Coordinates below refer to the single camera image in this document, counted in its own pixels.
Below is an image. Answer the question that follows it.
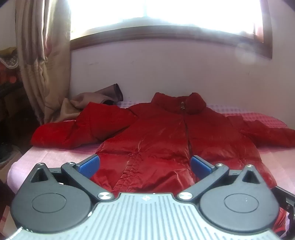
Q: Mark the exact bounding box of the beige floral curtain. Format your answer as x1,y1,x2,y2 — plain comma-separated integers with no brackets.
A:
14,0,81,126

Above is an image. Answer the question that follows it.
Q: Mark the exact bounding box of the red puffer jacket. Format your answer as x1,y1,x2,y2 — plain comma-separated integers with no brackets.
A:
31,92,295,240

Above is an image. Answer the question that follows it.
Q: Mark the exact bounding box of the brown cloth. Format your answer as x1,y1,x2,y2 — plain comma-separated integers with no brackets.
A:
60,84,124,121

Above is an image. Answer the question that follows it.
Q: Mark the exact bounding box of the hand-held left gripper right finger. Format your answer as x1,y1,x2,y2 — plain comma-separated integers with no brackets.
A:
177,155,265,201

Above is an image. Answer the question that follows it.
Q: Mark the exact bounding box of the pink checkered bed sheet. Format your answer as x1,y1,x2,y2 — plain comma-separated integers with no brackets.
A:
7,99,295,199

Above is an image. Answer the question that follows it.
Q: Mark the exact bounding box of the wooden window frame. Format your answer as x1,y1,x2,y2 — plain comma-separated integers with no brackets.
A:
69,16,273,59

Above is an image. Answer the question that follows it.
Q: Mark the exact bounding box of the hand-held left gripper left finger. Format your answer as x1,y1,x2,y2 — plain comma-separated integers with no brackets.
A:
29,154,114,201

